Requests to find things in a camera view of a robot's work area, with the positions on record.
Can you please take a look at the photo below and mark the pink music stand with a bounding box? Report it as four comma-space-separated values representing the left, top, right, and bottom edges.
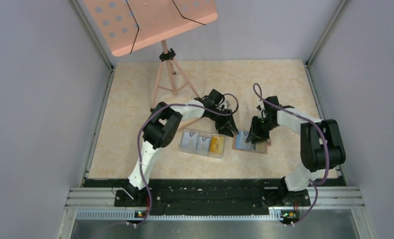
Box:
84, 0, 218, 107

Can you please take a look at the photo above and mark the purple cable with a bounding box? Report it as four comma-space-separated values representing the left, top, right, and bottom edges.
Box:
252, 83, 330, 227
136, 93, 240, 228

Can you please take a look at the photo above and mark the silver credit card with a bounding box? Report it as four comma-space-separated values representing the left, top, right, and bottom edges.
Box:
235, 130, 251, 150

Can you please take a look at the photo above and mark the yellow credit card stack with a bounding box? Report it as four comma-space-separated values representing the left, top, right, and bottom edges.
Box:
209, 135, 225, 154

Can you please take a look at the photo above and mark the grey white credit card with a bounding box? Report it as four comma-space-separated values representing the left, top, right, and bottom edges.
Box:
180, 130, 199, 149

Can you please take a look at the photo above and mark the clear plastic card box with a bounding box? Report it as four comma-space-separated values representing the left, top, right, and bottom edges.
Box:
179, 128, 226, 159

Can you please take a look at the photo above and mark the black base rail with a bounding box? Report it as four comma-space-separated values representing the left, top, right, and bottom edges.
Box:
113, 178, 311, 218

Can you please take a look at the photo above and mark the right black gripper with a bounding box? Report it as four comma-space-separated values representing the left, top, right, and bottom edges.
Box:
246, 116, 278, 144

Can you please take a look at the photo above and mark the brown leather card holder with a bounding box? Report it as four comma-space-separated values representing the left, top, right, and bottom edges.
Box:
232, 130, 271, 154

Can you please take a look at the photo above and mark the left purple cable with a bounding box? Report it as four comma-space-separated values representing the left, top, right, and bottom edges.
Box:
136, 93, 240, 228

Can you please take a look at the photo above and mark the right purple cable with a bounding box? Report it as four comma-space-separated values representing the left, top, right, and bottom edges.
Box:
252, 83, 330, 227

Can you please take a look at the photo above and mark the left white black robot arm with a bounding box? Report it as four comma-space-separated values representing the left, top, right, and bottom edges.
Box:
124, 89, 239, 206

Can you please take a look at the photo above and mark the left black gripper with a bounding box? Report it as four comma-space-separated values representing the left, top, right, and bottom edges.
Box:
209, 107, 239, 138

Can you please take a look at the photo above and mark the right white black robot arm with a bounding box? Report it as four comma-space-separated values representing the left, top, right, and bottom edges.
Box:
246, 96, 346, 205

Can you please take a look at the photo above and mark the pink cylindrical handle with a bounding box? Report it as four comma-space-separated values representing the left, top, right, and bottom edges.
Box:
178, 119, 199, 130

